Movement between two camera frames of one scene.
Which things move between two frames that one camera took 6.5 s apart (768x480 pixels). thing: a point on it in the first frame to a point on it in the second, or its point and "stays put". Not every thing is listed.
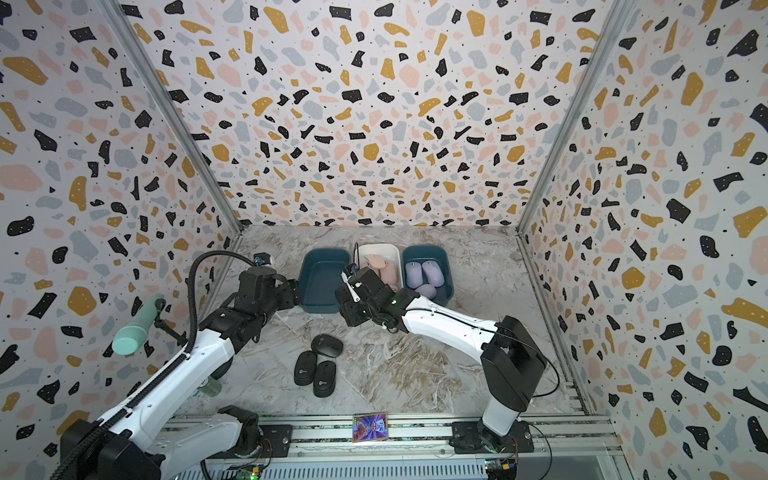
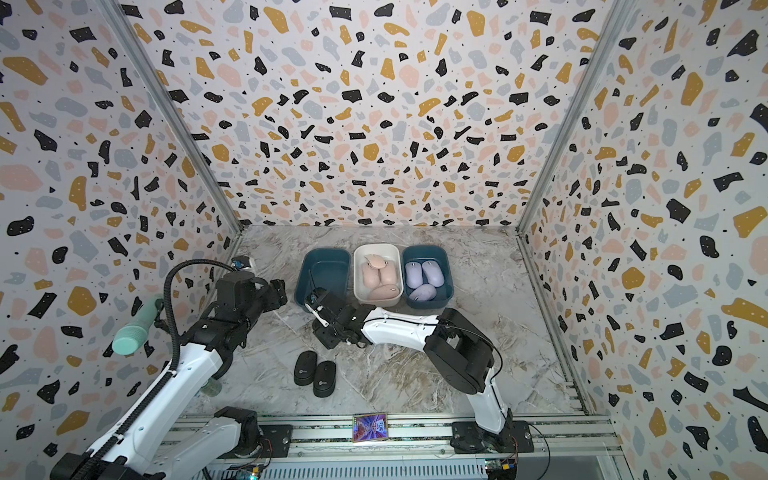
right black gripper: (351, 312) to (323, 334)
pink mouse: (389, 275) stays put
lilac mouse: (428, 290) stays put
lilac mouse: (433, 273) stays put
